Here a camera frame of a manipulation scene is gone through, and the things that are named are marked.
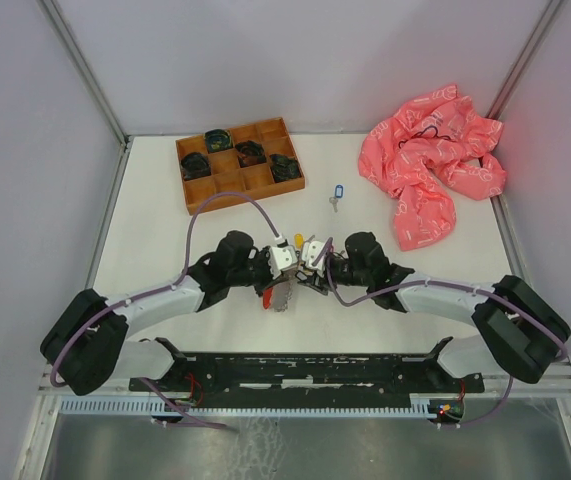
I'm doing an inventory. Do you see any dark rolled item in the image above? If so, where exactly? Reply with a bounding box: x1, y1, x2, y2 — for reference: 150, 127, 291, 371
270, 154, 301, 183
180, 152, 211, 181
235, 140, 267, 168
203, 129, 233, 153

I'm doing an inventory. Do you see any aluminium frame post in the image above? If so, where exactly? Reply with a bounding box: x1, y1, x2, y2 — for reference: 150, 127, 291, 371
487, 0, 567, 120
37, 0, 129, 146

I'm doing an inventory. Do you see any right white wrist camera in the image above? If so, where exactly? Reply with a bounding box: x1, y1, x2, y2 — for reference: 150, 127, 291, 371
300, 240, 327, 273

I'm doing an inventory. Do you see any dark rolled item middle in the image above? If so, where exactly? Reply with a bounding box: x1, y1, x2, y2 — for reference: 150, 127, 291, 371
235, 140, 267, 168

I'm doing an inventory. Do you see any wooden compartment tray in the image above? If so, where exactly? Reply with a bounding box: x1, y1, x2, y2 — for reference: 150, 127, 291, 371
175, 117, 306, 215

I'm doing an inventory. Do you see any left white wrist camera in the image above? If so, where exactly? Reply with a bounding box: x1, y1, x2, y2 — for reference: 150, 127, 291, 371
268, 245, 299, 279

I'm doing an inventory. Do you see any right aluminium frame post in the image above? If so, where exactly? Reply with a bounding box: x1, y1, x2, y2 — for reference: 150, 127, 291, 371
487, 0, 567, 120

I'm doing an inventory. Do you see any dark rolled item top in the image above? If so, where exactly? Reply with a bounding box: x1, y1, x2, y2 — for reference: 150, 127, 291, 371
203, 129, 233, 153

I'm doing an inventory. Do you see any red carabiner keyring with keys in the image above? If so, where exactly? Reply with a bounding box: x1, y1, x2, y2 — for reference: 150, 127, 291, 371
262, 272, 296, 312

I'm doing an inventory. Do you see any key with blue tag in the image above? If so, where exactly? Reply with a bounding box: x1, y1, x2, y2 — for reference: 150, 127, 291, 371
329, 184, 344, 213

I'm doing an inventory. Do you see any purple cable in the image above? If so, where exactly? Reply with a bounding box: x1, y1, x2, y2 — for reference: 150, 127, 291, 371
314, 236, 568, 431
50, 190, 286, 431

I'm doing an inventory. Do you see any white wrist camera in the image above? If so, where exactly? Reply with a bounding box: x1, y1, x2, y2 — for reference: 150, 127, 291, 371
268, 245, 299, 279
300, 240, 327, 273

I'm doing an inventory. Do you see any pink patterned cloth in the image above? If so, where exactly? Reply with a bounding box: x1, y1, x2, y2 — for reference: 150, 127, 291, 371
358, 84, 507, 251

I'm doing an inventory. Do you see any dark rolled item right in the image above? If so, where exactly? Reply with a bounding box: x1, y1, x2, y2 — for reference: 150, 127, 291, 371
270, 154, 301, 183

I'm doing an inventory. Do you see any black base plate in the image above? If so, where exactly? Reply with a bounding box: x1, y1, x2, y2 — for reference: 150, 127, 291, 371
154, 352, 485, 394

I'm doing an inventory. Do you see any aluminium frame rail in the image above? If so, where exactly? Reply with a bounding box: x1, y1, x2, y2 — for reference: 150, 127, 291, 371
476, 360, 571, 399

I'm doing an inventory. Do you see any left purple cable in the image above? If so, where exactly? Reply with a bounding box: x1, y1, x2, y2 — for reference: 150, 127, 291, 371
50, 190, 286, 431

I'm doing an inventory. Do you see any white slotted cable duct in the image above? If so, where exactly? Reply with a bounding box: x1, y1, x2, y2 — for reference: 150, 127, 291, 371
58, 394, 441, 416

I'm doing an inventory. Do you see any key with yellow tag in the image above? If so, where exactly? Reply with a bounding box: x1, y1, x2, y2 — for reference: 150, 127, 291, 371
293, 233, 315, 250

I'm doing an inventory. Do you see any left aluminium frame post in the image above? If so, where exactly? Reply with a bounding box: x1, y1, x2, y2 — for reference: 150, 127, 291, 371
37, 0, 129, 146

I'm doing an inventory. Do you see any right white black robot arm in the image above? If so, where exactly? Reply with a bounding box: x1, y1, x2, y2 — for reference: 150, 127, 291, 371
299, 232, 571, 391

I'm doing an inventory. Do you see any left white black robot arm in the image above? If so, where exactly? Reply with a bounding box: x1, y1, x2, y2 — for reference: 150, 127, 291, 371
40, 231, 298, 396

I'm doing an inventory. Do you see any dark rolled item left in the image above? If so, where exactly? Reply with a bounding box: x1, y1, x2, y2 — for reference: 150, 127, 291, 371
180, 152, 211, 181

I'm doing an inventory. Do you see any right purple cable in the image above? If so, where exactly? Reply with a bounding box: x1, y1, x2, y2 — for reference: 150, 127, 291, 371
314, 236, 568, 431

